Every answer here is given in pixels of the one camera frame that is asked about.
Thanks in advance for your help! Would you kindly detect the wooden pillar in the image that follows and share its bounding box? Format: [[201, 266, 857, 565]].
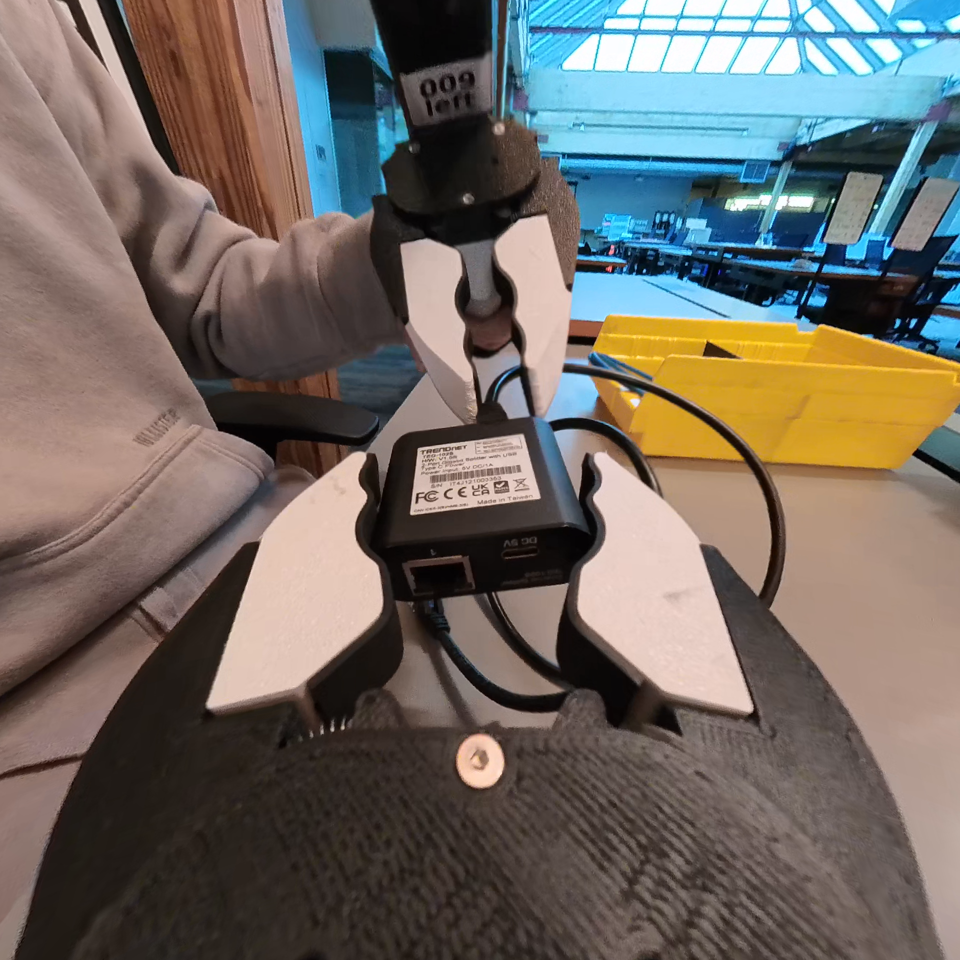
[[122, 0, 344, 475]]

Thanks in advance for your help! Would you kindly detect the black office chair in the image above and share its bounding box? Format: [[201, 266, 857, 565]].
[[881, 234, 960, 354]]

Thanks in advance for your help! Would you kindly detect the black network cable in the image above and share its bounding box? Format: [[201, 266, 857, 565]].
[[414, 360, 787, 714]]

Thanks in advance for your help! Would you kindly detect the person in grey hoodie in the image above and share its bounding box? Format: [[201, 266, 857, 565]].
[[0, 0, 316, 695]]

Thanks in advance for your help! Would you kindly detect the white neighbouring table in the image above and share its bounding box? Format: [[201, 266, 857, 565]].
[[568, 271, 815, 339]]

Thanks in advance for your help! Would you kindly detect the person's left forearm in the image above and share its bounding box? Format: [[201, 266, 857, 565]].
[[176, 212, 410, 380]]

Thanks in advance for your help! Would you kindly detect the black chair armrest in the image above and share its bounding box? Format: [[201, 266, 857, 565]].
[[204, 390, 381, 456]]

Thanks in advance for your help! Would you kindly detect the paper sign board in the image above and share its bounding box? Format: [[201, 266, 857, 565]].
[[891, 176, 960, 253], [822, 171, 886, 246]]

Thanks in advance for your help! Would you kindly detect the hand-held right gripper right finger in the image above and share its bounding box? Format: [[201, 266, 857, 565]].
[[557, 450, 756, 730]]

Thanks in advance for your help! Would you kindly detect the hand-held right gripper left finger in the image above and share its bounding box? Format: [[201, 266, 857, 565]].
[[206, 450, 404, 725]]

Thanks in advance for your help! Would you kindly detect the row of background tables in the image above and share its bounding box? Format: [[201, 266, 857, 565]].
[[576, 236, 960, 305]]

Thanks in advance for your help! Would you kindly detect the yellow plastic bin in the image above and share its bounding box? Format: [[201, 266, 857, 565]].
[[588, 313, 960, 471]]

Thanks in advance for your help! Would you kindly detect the black network splitter box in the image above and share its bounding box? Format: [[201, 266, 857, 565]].
[[372, 417, 594, 603]]

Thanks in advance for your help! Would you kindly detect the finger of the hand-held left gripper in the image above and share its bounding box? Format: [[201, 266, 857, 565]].
[[491, 214, 576, 419], [399, 223, 483, 421]]

